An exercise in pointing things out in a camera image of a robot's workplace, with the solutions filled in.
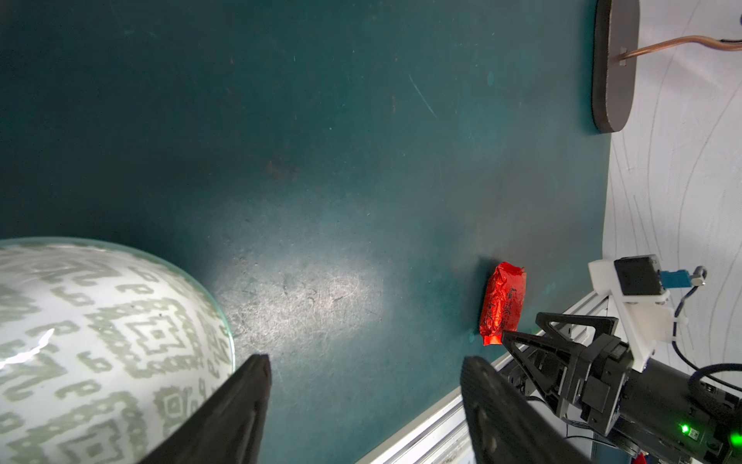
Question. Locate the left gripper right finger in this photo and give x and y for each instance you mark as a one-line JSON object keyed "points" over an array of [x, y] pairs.
{"points": [[503, 427]]}

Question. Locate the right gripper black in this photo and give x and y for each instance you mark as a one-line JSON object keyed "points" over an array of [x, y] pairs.
{"points": [[596, 376]]}

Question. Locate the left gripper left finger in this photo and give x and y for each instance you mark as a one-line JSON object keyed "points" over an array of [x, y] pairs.
{"points": [[229, 427]]}

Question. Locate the red tea bag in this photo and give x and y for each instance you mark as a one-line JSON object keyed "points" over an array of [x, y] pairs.
{"points": [[503, 303]]}

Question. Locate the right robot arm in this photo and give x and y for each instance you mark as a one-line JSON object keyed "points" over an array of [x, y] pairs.
{"points": [[675, 417]]}

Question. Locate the green patterned hand fan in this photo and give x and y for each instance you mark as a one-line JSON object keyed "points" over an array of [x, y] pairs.
{"points": [[105, 351]]}

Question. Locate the green table mat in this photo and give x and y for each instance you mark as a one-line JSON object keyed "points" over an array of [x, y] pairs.
{"points": [[343, 176]]}

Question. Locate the copper glass holder stand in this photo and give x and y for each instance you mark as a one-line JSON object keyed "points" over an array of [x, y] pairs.
{"points": [[615, 50]]}

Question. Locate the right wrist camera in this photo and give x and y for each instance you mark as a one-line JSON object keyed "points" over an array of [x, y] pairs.
{"points": [[640, 291]]}

